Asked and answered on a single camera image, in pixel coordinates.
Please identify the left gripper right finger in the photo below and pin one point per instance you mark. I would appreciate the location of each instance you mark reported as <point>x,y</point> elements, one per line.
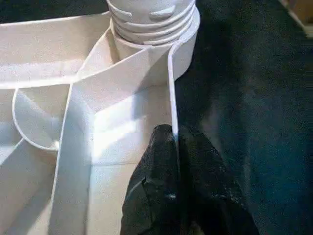
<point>210,193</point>

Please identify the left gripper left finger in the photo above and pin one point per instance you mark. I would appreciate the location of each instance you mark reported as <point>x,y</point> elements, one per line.
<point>156,186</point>

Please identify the black table mat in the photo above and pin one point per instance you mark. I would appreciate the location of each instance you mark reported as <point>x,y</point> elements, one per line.
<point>256,110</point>

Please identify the white plastic table leg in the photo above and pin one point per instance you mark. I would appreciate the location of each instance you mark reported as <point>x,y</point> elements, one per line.
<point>151,17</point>

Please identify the white plastic table top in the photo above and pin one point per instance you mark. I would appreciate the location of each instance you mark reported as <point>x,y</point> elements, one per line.
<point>49,61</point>

